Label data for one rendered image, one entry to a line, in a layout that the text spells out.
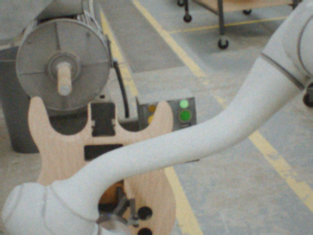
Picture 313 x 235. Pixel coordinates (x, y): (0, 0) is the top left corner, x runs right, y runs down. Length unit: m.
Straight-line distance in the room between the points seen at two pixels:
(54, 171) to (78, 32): 0.41
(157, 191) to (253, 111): 0.47
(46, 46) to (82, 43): 0.09
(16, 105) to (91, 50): 2.80
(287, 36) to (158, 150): 0.29
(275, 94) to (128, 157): 0.27
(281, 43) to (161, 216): 0.60
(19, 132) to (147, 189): 3.11
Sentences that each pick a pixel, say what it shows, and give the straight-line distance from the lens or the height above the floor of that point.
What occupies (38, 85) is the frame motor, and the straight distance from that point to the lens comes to 1.67.
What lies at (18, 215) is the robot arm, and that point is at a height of 1.17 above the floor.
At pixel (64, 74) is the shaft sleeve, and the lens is 1.52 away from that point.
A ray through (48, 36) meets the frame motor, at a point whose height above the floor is 1.34.
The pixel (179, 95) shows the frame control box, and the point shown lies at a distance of 1.72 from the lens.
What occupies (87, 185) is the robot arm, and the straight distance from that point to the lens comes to 1.05.
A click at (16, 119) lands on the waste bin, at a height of 0.28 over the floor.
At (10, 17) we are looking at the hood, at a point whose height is 1.44.
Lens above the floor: 1.64
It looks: 20 degrees down
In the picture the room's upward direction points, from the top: 6 degrees counter-clockwise
